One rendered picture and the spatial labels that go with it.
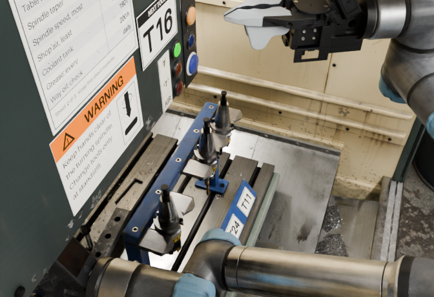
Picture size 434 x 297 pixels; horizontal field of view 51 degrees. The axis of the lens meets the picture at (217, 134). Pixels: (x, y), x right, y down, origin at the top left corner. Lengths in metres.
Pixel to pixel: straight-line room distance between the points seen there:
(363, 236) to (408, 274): 1.09
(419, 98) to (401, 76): 0.06
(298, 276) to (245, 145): 1.07
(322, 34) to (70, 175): 0.40
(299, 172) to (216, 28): 0.58
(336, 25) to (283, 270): 0.37
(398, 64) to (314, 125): 0.88
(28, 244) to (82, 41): 0.19
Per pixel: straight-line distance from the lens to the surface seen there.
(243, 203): 1.38
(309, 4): 0.68
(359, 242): 1.71
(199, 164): 1.11
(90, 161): 0.51
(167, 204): 0.94
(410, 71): 0.77
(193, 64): 0.69
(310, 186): 1.66
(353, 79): 1.50
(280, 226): 1.62
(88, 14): 0.45
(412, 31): 0.75
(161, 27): 0.59
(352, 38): 0.73
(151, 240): 0.98
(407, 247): 2.61
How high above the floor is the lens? 2.02
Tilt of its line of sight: 43 degrees down
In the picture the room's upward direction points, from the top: straight up
